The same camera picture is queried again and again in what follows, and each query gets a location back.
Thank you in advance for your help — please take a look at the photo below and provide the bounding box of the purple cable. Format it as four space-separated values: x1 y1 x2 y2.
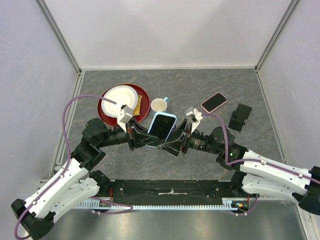
201 112 320 185
12 94 118 238

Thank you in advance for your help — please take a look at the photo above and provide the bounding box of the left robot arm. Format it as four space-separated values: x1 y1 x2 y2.
11 118 159 240

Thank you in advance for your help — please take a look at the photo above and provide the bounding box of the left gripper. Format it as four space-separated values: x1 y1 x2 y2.
97 115 159 151

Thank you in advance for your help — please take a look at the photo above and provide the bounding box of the pink case phone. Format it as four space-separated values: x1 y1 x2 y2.
200 92 228 113

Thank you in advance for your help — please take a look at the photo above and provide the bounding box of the blue case phone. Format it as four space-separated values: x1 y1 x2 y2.
147 112 177 142

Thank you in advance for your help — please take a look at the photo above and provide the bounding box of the black folding phone stand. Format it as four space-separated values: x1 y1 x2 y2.
228 103 253 132

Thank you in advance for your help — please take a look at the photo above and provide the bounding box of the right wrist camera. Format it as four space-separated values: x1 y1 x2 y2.
185 106 203 133

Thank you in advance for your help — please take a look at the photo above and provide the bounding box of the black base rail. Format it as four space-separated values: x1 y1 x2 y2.
82 178 261 211

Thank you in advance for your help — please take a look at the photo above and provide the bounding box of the yellow sponge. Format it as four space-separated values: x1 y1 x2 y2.
132 95 142 116

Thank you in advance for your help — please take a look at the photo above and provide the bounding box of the red round tray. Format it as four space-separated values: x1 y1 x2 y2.
97 83 151 127

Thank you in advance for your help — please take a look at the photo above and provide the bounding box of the white paper plate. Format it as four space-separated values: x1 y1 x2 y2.
101 84 138 118

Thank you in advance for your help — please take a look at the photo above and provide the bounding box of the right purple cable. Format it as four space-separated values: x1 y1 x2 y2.
201 112 320 185

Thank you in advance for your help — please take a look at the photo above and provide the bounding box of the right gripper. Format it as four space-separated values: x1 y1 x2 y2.
157 119 220 159

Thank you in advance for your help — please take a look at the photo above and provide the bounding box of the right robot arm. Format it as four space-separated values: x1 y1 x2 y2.
157 123 320 215

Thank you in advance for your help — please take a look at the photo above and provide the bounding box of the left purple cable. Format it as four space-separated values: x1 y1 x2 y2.
12 94 118 238

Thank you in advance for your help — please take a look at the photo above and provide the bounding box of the light blue mug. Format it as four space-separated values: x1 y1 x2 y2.
150 97 169 116

